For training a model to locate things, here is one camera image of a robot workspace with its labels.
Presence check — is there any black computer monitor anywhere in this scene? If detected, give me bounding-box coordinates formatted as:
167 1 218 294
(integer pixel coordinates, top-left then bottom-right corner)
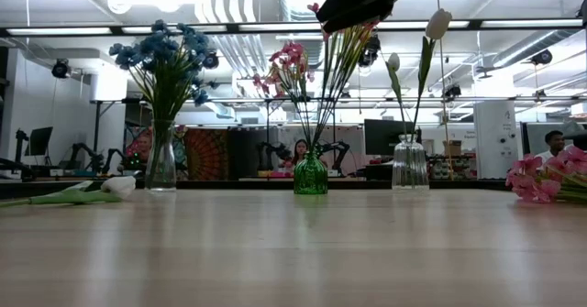
363 118 422 158
25 126 54 158

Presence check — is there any green glass vase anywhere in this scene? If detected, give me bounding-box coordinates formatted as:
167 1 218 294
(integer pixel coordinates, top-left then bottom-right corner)
293 149 329 196

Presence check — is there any black partition panel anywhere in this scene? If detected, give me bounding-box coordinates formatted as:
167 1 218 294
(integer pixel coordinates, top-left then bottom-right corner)
228 127 265 180

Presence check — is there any ribbed clear glass vase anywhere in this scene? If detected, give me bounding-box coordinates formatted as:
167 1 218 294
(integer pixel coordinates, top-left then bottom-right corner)
392 133 431 192

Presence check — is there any black background rig frame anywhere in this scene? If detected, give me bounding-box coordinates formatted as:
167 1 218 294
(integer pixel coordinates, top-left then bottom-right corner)
90 94 587 161

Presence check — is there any cardboard box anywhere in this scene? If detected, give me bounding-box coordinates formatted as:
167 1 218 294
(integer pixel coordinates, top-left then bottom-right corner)
443 139 463 158

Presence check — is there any person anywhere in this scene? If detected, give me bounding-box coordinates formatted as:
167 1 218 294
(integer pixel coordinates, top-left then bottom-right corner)
127 132 152 170
280 137 317 180
534 129 568 166

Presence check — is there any black overhead frame beam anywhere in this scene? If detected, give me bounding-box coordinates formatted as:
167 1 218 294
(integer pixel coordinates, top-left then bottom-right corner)
0 17 587 38

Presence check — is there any silver ceiling duct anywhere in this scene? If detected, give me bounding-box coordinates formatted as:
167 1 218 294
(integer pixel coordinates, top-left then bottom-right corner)
492 28 581 69

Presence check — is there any white LED light bar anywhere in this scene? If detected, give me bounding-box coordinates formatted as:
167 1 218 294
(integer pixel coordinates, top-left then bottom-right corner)
121 24 322 34
481 18 583 28
375 20 471 30
6 27 114 37

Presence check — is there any orange patterned tapestry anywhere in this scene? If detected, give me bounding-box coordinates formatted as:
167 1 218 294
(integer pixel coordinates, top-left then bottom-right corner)
183 127 230 181

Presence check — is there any tall clear glass vase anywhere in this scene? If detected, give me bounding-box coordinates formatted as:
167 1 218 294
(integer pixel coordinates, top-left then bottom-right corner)
145 118 178 192

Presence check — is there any black aluminium table frame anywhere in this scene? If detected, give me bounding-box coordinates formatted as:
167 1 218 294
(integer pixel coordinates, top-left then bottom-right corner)
0 178 509 202

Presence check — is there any white column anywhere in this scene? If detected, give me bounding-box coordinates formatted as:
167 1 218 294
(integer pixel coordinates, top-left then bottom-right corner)
473 99 520 181

